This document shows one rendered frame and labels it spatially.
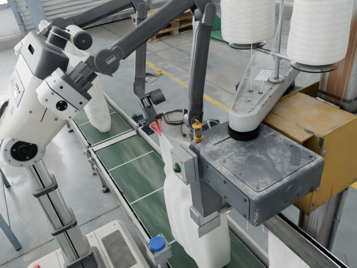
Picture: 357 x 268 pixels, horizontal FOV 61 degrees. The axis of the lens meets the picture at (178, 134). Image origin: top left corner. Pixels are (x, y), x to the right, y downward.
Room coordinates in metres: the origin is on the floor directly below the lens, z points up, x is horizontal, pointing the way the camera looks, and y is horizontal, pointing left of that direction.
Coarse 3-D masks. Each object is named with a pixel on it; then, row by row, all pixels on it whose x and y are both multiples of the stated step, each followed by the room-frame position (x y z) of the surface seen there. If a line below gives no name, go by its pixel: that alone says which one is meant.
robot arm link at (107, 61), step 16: (176, 0) 1.06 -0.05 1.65; (192, 0) 1.07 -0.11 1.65; (208, 0) 1.08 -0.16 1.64; (160, 16) 1.03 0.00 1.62; (176, 16) 1.05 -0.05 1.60; (128, 32) 1.01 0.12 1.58; (144, 32) 1.00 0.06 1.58; (112, 48) 1.02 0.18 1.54; (128, 48) 0.97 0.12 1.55; (96, 64) 0.91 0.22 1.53; (112, 64) 0.92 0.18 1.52
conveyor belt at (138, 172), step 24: (120, 144) 2.14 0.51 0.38; (144, 144) 2.09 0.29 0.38; (120, 168) 1.82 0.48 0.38; (144, 168) 1.78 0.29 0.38; (120, 192) 1.64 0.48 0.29; (144, 192) 1.52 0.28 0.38; (144, 216) 1.31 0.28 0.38; (168, 240) 1.11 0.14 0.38; (168, 264) 1.01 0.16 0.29; (192, 264) 0.94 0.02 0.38; (240, 264) 0.90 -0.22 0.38
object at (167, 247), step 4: (160, 236) 0.79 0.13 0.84; (148, 240) 0.77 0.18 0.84; (168, 244) 0.74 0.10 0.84; (148, 248) 0.74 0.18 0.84; (164, 248) 0.73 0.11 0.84; (168, 248) 0.73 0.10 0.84; (148, 252) 0.74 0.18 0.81; (156, 252) 0.72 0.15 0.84; (160, 252) 0.71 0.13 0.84; (164, 252) 0.72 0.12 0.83; (168, 252) 0.73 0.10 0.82; (152, 256) 0.70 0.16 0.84; (156, 256) 0.70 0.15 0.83; (160, 256) 0.71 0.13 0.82; (164, 256) 0.72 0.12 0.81; (168, 256) 0.72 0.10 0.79; (152, 260) 0.72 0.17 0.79; (156, 260) 0.70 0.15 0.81; (160, 260) 0.71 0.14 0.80; (164, 260) 0.71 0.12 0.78; (156, 264) 0.70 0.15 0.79
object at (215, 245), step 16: (160, 144) 1.25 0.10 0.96; (176, 144) 1.15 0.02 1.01; (176, 176) 1.11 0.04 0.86; (176, 192) 1.04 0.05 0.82; (176, 208) 1.02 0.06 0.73; (176, 224) 1.03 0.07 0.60; (192, 224) 0.91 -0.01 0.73; (224, 224) 0.87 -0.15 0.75; (176, 240) 1.08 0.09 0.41; (192, 240) 0.91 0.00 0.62; (208, 240) 0.84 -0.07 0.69; (224, 240) 0.86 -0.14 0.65; (192, 256) 0.94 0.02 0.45; (208, 256) 0.84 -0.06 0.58; (224, 256) 0.87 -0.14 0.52
